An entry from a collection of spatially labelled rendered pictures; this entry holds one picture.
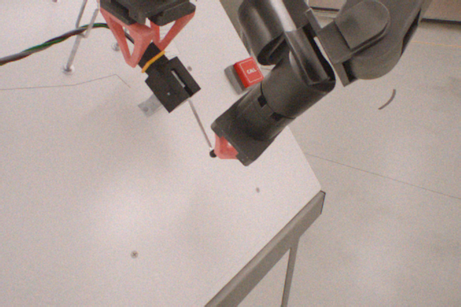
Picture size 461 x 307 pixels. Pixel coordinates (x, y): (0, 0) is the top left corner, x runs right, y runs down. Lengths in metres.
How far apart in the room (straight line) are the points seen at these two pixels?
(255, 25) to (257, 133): 0.12
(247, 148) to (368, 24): 0.17
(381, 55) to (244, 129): 0.16
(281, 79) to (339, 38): 0.06
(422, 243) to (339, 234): 0.42
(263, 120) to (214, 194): 0.21
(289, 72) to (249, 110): 0.07
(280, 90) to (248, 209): 0.28
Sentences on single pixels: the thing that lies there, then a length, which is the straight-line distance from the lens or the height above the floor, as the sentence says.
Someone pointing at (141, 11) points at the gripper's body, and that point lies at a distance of 0.37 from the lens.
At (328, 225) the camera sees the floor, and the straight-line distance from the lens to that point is 1.90.
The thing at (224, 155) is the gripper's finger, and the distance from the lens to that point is 0.45.
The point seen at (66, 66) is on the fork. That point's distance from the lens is 0.49.
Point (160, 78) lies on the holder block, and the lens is 0.43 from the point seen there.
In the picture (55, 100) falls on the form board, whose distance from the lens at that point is 0.48.
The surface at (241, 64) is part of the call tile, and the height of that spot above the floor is 1.12.
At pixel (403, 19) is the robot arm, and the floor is 1.25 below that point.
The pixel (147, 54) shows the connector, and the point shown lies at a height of 1.18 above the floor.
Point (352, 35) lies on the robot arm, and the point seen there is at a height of 1.24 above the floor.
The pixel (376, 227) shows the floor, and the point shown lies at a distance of 1.98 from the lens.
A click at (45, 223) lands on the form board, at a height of 1.03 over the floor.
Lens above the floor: 1.30
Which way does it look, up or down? 33 degrees down
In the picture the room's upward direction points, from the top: straight up
